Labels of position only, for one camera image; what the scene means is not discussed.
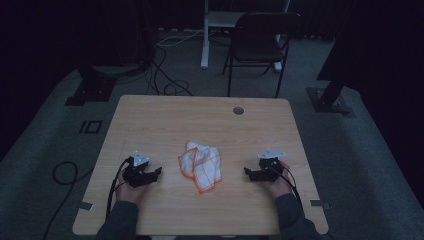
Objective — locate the black stand base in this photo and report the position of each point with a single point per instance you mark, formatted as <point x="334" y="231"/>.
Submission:
<point x="95" y="86"/>
<point x="328" y="98"/>

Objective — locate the person's left hand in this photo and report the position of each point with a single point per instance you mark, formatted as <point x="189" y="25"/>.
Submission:
<point x="128" y="193"/>

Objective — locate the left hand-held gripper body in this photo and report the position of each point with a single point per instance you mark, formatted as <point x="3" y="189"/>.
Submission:
<point x="137" y="173"/>

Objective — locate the grey tape piece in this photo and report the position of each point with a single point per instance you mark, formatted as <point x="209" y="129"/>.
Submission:
<point x="319" y="203"/>

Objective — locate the white desk frame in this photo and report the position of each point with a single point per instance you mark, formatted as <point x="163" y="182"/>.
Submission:
<point x="205" y="40"/>

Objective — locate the black folding chair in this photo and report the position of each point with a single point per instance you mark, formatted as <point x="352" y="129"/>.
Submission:
<point x="256" y="43"/>

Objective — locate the white cloth with orange edge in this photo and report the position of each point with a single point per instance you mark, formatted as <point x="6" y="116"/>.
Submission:
<point x="201" y="165"/>

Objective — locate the person's right hand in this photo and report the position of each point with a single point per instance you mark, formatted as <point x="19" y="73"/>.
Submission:
<point x="281" y="186"/>

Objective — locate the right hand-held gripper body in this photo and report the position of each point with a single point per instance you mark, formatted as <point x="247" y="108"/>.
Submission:
<point x="270" y="166"/>

